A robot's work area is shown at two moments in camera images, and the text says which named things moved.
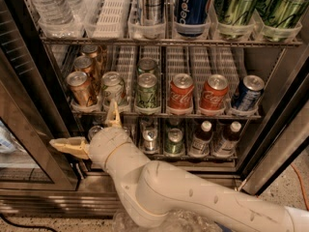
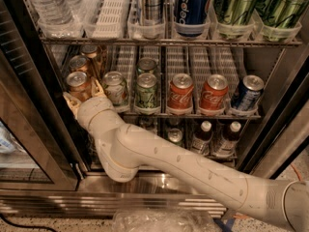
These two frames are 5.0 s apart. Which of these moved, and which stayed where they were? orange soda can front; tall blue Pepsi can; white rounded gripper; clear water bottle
Moved: white rounded gripper
Stayed: orange soda can front; clear water bottle; tall blue Pepsi can
